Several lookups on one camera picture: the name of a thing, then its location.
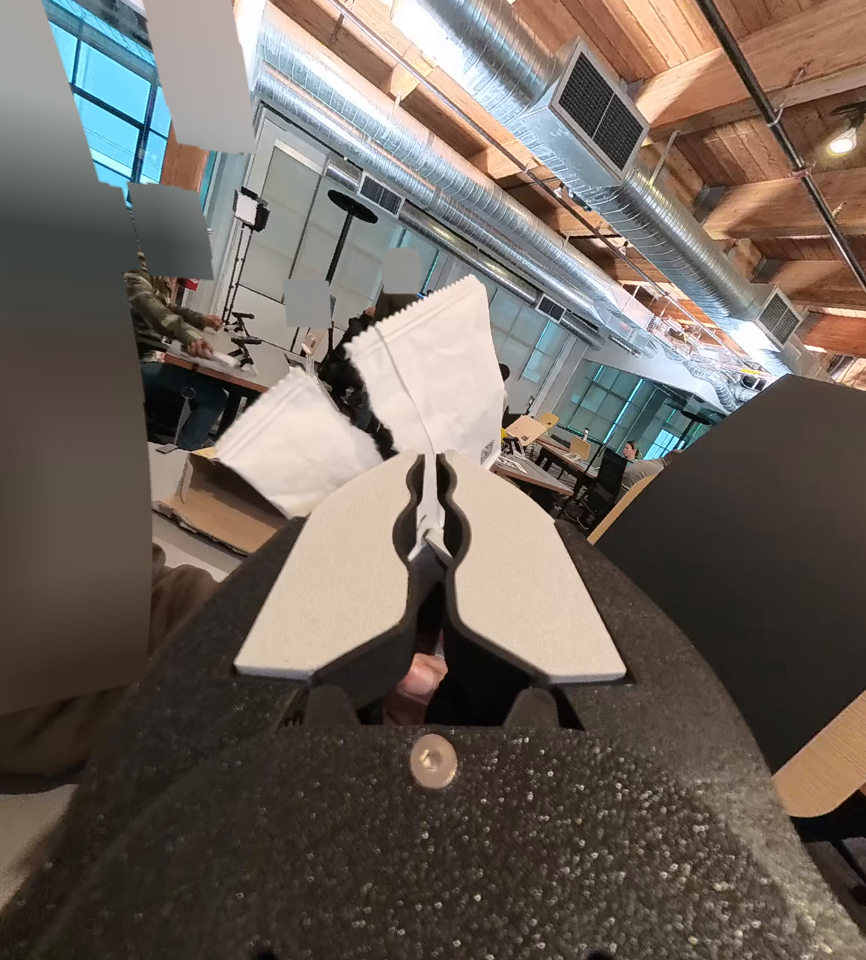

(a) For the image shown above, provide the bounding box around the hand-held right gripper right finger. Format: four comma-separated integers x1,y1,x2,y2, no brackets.
436,452,626,685

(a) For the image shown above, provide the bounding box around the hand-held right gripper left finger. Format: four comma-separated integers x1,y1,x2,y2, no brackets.
234,452,428,684

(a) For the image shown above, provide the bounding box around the white printed paper bag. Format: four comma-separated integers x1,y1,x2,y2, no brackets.
211,273,509,564

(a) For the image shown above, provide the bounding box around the black wood-rimmed panel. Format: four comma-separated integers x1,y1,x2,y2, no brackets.
586,375,866,819

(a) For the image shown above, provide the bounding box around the metal air vent grille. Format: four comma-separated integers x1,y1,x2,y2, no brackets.
755,288,805,350
545,37,651,181

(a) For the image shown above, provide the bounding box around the tripod light panel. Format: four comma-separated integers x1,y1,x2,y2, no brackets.
223,187,270,354

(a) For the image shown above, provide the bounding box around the black pole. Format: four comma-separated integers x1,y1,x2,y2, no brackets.
324,189,380,286

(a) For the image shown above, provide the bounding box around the corrugated silver duct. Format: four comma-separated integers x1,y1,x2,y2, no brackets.
253,15,606,346

